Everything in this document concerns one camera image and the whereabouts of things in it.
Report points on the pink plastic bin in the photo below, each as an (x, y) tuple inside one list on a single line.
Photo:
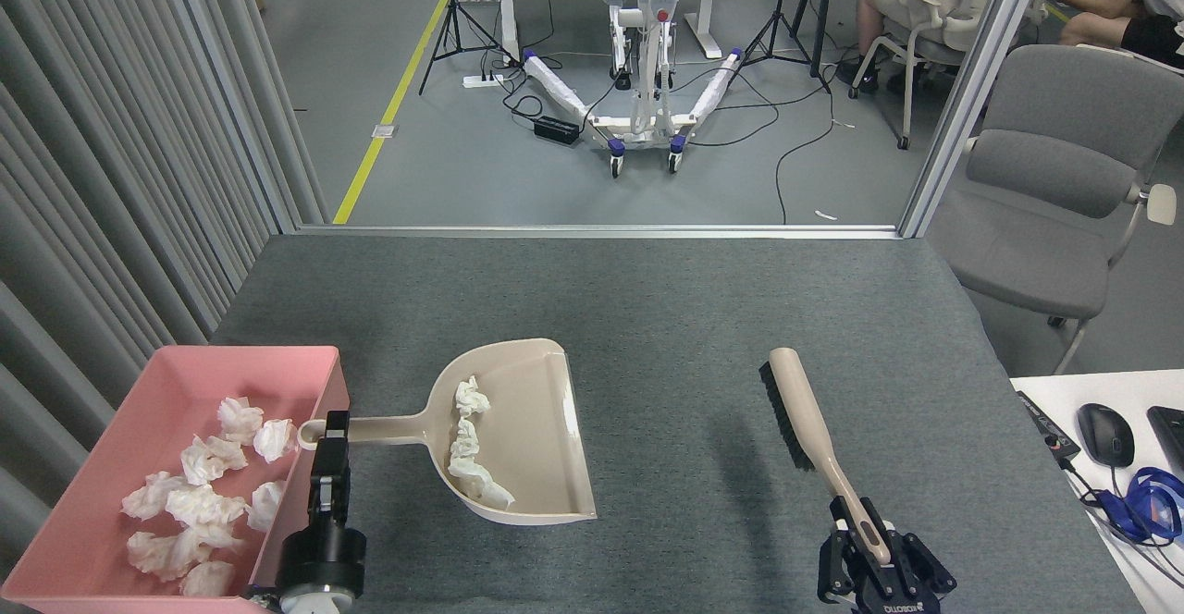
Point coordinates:
[(277, 369)]

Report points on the beige brush black bristles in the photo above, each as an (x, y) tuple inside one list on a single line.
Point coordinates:
[(795, 392)]

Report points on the large white tissue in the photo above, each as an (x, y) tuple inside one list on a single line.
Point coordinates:
[(481, 483)]

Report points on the white side table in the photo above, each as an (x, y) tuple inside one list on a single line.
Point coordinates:
[(1138, 383)]

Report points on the black computer mouse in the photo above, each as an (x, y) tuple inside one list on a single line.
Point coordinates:
[(1105, 434)]

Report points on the black controller box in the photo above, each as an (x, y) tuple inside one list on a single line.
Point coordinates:
[(1045, 424)]

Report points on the silver frame rail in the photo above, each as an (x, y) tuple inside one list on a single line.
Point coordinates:
[(601, 231)]

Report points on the beige plastic dustpan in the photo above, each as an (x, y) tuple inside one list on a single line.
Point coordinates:
[(536, 429)]

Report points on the white office chair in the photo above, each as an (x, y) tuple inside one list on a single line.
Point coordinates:
[(925, 36)]

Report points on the small white tissue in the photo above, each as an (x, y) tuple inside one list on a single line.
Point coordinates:
[(472, 397)]

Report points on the large pinkish crumpled tissue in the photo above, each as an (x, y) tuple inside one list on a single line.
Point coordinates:
[(171, 551)]

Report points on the grey ribbed side panel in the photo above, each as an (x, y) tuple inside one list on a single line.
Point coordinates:
[(92, 133)]

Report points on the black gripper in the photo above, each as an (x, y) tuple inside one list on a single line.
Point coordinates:
[(897, 600), (319, 563)]

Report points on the white stand on wheels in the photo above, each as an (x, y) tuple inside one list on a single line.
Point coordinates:
[(638, 124)]

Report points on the black tripod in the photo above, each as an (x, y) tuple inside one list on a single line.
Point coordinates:
[(782, 13), (453, 13)]

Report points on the white power strip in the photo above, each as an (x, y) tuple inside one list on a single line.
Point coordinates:
[(483, 81)]

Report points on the metal floor socket plate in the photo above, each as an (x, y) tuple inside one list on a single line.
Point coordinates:
[(384, 131)]

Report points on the grey office chair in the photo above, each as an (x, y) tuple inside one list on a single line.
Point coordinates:
[(1045, 244)]

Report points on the silver frame post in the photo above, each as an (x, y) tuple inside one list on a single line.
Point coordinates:
[(971, 87)]

